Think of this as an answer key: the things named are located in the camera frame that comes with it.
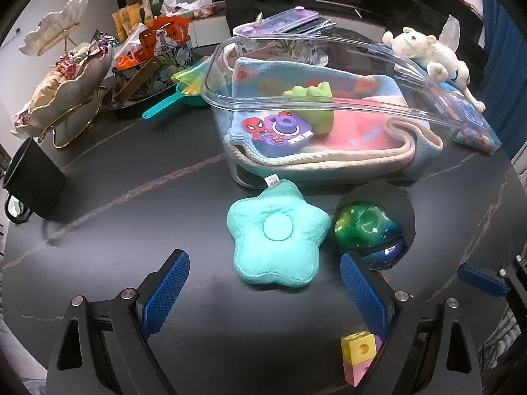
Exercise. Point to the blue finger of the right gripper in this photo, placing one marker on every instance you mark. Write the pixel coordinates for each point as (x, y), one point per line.
(484, 280)

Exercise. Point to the pastel knitted blanket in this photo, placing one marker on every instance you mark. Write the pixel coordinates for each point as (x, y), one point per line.
(323, 144)

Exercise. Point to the clear marker pen case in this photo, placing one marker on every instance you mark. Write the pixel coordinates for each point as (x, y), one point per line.
(468, 126)

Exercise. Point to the floral tin with snacks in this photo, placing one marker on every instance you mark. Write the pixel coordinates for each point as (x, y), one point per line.
(150, 57)

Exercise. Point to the clear plastic storage bin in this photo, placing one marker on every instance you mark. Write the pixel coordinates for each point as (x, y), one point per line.
(344, 54)

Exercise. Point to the white lamb plush toy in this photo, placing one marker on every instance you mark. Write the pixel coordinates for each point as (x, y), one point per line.
(440, 62)

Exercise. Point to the shell-shaped snack bowl stand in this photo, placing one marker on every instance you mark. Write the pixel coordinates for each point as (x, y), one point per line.
(74, 81)

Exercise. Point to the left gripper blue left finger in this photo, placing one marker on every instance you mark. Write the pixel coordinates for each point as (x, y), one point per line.
(159, 291)

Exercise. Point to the teal star plush pillow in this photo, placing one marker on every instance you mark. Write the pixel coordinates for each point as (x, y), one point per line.
(277, 236)

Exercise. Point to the teal handled scoop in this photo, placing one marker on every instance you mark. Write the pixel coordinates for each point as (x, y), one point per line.
(188, 89)

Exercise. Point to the white shell dish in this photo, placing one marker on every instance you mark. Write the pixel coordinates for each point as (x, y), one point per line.
(54, 27)

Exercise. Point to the floral round tin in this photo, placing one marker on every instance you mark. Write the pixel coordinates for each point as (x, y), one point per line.
(301, 51)

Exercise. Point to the white tissue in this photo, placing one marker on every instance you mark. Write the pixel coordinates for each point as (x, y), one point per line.
(450, 35)

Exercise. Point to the colourful linking cubes block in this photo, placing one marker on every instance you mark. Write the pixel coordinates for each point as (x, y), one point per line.
(359, 350)

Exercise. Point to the purple spiderman toy camera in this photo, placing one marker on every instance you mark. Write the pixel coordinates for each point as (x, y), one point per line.
(278, 135)

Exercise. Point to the iridescent ball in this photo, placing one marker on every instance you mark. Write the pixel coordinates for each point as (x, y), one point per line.
(377, 222)

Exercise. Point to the black mug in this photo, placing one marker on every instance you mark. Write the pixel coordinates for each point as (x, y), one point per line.
(34, 184)

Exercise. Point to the yellow snack bags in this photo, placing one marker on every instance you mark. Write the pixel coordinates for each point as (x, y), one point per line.
(127, 19)

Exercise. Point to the purple handheld water game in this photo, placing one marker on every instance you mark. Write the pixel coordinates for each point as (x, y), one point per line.
(281, 22)

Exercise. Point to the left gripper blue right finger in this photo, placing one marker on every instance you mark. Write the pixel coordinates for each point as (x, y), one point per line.
(371, 297)

